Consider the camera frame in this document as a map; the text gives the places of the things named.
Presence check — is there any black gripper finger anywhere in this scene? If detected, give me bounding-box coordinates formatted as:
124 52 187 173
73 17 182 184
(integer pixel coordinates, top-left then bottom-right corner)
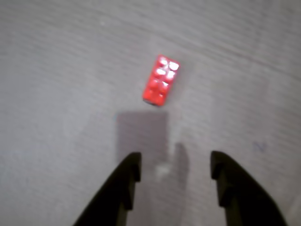
72 152 142 226
210 150 289 226

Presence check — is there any red lego block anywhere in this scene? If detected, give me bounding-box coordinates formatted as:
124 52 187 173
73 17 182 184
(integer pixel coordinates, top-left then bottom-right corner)
142 54 181 107

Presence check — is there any brown cardboard sheet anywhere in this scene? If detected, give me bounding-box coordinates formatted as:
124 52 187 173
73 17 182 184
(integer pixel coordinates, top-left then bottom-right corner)
0 0 301 226

